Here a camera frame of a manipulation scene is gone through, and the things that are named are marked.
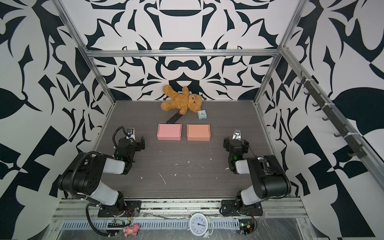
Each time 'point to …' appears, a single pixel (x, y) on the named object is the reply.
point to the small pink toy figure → (131, 230)
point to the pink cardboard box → (169, 132)
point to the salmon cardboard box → (198, 132)
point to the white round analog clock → (201, 225)
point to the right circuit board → (246, 226)
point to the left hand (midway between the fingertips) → (133, 134)
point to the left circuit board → (117, 223)
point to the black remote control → (174, 118)
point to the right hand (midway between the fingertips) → (238, 137)
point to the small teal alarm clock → (202, 114)
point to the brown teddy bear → (183, 102)
